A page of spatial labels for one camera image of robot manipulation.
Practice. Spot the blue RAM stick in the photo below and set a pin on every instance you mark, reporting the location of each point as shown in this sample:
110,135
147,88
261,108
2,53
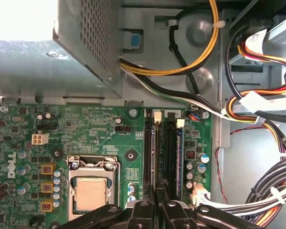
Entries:
180,155

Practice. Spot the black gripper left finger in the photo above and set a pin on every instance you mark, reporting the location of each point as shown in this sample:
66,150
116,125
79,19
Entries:
143,214

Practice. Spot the silver CPU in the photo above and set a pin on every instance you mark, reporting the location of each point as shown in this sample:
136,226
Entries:
91,193

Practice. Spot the blue plastic clip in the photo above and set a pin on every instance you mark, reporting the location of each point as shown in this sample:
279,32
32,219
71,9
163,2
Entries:
135,40

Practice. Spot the grey power supply unit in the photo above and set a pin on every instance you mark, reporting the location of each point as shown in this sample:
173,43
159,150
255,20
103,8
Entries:
62,71

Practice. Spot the black RAM slot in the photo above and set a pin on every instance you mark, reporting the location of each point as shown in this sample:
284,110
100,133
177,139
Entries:
147,148
180,122
157,116
170,152

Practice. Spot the green motherboard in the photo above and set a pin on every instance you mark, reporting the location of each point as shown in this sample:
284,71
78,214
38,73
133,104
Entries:
97,133

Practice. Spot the black PC case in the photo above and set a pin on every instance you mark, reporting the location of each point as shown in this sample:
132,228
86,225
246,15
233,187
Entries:
240,167

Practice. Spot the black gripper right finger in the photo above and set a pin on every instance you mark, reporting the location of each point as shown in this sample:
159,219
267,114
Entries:
171,214

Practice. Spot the metal socket cover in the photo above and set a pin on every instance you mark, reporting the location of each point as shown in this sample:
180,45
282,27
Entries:
72,190

